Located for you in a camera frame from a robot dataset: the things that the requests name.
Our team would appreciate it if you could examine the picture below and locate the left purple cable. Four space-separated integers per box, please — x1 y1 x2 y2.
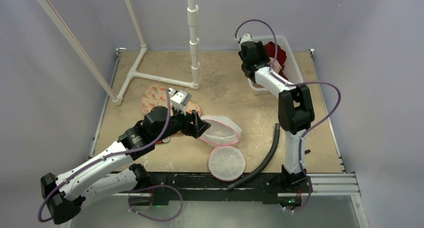
37 89 172 223

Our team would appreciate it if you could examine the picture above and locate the pink bra in basket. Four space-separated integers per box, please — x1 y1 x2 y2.
252 82 265 89

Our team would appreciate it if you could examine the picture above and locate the white plastic basket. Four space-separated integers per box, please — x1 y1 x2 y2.
247 35 304 95

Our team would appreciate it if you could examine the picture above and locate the black corrugated hose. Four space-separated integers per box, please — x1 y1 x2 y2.
226 123 282 191

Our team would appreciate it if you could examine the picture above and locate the white mesh laundry bag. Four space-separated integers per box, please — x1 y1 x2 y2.
200 115 246 182

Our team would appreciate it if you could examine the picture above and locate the white pvc pipe rack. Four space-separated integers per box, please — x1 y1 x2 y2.
36 0 200 105

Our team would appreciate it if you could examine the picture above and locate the red adjustable wrench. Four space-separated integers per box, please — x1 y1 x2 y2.
156 137 171 145

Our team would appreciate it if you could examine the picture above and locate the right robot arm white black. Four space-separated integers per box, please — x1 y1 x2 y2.
238 40 315 192

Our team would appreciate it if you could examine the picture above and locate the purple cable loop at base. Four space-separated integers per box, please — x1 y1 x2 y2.
127 184 185 223

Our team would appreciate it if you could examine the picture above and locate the floral mesh laundry bag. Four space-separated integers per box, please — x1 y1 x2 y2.
139 84 202 115

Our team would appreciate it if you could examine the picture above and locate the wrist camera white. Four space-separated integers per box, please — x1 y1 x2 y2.
235 32 253 45
167 88 192 115

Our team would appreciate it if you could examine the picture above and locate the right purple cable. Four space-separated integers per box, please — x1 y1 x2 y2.
234 19 342 214

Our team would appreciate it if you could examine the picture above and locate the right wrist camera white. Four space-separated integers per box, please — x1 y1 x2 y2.
235 32 253 45

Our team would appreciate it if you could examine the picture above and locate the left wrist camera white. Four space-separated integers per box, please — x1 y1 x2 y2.
167 88 192 115

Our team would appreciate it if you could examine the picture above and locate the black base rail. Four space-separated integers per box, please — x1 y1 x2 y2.
129 172 312 207

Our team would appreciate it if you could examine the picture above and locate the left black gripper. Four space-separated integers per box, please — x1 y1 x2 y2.
153 104 210 143

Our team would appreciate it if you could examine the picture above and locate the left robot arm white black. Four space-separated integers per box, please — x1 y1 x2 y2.
37 106 211 225

